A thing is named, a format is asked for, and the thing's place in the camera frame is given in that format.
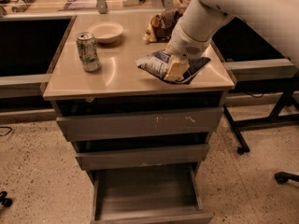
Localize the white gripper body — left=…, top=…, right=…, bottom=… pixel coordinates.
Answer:
left=169, top=18, right=210, bottom=59

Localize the blue chip bag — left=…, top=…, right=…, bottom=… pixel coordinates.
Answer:
left=136, top=50, right=210, bottom=85

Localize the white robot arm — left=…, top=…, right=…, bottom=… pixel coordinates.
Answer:
left=166, top=0, right=299, bottom=78

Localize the brown chip bag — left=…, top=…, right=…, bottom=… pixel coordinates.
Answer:
left=143, top=7, right=185, bottom=43

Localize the top drawer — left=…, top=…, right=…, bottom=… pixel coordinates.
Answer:
left=57, top=107, right=223, bottom=142

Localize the drawer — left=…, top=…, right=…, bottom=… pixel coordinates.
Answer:
left=76, top=144, right=209, bottom=171
left=91, top=163, right=213, bottom=224
left=57, top=107, right=223, bottom=142

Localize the grey drawer cabinet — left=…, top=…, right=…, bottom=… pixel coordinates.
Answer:
left=42, top=12, right=235, bottom=224

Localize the middle drawer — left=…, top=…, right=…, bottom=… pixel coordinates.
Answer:
left=76, top=144, right=209, bottom=171

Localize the bottom drawer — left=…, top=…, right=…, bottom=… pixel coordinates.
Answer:
left=91, top=163, right=213, bottom=224

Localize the white bowl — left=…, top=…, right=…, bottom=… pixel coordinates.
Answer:
left=88, top=21, right=123, bottom=44

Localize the green white soda can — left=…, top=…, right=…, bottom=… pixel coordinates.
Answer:
left=76, top=32, right=100, bottom=72

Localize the black chair caster right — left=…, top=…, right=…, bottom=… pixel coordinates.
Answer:
left=274, top=172, right=299, bottom=184

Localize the black chair caster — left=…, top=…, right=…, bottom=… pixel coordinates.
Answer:
left=0, top=191, right=12, bottom=207
left=274, top=172, right=299, bottom=184

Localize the black chair caster left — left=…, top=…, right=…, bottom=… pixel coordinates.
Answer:
left=0, top=191, right=12, bottom=207

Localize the black table leg frame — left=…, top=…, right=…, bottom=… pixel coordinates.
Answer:
left=222, top=75, right=299, bottom=156

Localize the black floor cable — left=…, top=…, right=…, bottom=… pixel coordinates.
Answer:
left=0, top=126, right=14, bottom=138

